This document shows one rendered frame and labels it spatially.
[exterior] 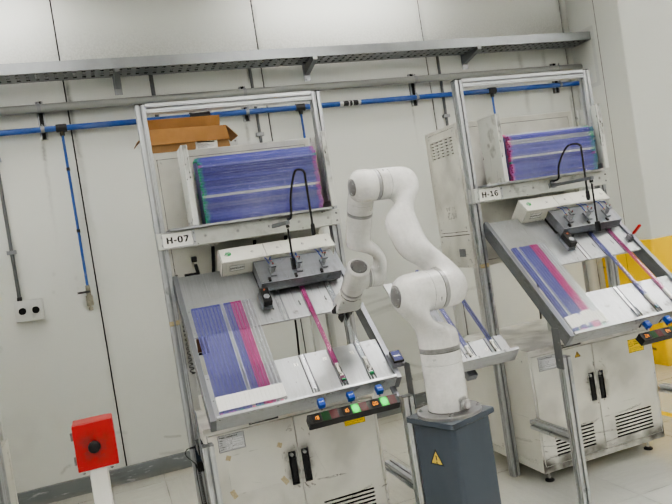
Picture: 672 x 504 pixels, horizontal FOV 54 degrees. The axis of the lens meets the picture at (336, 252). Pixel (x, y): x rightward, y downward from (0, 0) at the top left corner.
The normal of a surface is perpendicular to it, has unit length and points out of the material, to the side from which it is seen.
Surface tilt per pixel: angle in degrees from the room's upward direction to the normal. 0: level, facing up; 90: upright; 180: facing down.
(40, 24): 90
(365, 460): 90
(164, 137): 80
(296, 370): 42
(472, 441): 90
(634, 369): 90
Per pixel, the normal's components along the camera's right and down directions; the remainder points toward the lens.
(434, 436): -0.77, 0.14
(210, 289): 0.11, -0.75
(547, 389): 0.33, -0.03
